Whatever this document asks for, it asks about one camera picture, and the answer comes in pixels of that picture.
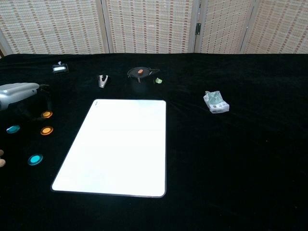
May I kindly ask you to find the silver black-fingered left robot hand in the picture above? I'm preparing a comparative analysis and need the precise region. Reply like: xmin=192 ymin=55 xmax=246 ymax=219
xmin=0 ymin=82 xmax=54 ymax=121

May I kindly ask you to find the blue round magnet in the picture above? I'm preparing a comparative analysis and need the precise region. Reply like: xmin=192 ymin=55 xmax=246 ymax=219
xmin=27 ymin=154 xmax=44 ymax=166
xmin=6 ymin=124 xmax=21 ymax=135

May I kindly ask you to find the white rectangular board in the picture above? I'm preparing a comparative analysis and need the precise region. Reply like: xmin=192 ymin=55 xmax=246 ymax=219
xmin=50 ymin=98 xmax=167 ymax=199

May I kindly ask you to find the small black tally counter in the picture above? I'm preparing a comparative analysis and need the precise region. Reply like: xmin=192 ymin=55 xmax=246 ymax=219
xmin=52 ymin=62 xmax=70 ymax=75

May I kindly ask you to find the woven folding screen panel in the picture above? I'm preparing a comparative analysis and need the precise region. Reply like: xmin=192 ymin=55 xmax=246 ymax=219
xmin=0 ymin=0 xmax=110 ymax=55
xmin=240 ymin=0 xmax=308 ymax=55
xmin=194 ymin=0 xmax=256 ymax=54
xmin=101 ymin=0 xmax=201 ymax=54

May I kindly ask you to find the black kettle with lid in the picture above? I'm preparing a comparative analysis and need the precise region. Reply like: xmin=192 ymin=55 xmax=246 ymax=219
xmin=127 ymin=67 xmax=161 ymax=95

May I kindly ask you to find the crumpled plastic wrapper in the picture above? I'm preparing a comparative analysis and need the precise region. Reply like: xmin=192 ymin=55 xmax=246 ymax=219
xmin=203 ymin=90 xmax=230 ymax=114

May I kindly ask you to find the black velvet tablecloth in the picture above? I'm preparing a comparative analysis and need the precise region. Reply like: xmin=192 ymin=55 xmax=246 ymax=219
xmin=0 ymin=52 xmax=308 ymax=231

